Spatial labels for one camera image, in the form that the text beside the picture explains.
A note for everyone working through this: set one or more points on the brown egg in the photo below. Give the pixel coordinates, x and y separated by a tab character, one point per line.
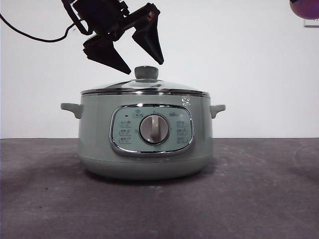
307	10

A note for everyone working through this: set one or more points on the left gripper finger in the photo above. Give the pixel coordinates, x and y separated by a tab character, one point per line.
104	53
150	39

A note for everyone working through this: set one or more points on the sage green electric pot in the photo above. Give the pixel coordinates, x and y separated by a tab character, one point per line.
99	124

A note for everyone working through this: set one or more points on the white wall socket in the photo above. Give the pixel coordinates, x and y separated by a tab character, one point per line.
311	23

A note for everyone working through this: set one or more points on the glass lid with green knob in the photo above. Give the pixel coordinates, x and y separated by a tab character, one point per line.
146	72

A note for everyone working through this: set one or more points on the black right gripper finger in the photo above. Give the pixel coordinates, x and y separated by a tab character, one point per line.
293	1

